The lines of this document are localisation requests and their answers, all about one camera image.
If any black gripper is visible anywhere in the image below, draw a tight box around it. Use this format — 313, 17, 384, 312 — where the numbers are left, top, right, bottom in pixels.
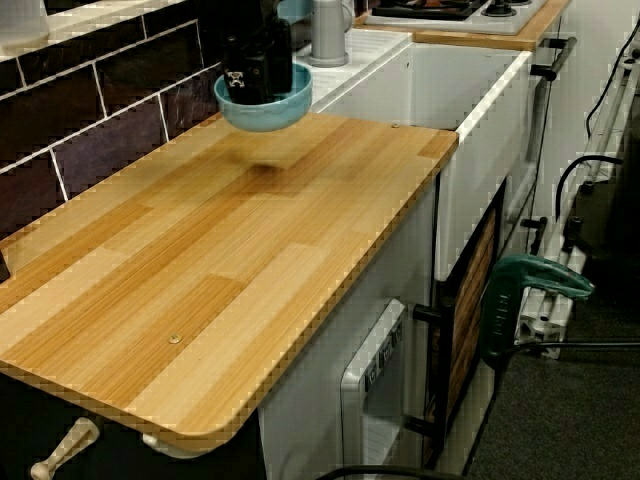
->
222, 0, 294, 105

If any light blue bowl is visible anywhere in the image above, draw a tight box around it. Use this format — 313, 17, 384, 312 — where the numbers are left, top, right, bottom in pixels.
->
213, 62, 315, 133

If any light grey gooseneck faucet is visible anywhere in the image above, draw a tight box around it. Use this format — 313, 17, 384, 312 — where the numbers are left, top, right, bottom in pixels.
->
307, 0, 357, 68

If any cream ledge shelf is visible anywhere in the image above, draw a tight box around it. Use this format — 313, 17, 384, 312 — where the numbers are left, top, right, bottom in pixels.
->
0, 0, 204, 61

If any white sink basin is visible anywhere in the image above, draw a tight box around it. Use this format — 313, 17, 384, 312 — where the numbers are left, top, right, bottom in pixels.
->
292, 27, 534, 281

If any grey stove top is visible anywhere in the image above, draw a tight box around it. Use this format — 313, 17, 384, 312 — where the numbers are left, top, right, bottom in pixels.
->
363, 0, 551, 37

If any white lidded jar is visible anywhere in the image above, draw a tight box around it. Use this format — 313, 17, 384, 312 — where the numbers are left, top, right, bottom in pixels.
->
0, 0, 51, 55

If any black framed oven door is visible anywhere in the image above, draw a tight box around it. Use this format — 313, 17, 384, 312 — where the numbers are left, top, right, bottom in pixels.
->
432, 177, 507, 464

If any white appliance door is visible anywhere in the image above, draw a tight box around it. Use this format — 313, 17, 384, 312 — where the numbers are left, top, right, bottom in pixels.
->
339, 298, 409, 469

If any green clamp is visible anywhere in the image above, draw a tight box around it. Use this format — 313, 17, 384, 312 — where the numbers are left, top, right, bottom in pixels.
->
479, 253, 597, 372

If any white kitchen cabinet body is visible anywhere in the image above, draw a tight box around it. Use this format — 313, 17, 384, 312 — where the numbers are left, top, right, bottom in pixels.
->
257, 0, 634, 480

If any black floor box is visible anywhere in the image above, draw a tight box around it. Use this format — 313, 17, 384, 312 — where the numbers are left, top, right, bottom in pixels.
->
569, 164, 640, 296

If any dark cabinet front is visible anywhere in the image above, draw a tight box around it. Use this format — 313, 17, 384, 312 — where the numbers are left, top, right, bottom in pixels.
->
0, 367, 266, 480

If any black oven door handle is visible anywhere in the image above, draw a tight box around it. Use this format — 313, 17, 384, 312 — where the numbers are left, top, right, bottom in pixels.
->
412, 303, 454, 441

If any thick black cable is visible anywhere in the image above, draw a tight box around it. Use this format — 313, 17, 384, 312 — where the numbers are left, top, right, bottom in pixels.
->
553, 153, 626, 221

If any aluminium frame rail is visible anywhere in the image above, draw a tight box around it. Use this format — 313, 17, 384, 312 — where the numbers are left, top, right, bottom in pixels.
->
513, 54, 640, 361

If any cream drawer handle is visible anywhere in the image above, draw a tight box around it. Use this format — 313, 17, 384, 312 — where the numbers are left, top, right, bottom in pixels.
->
141, 432, 204, 460
29, 416, 100, 480

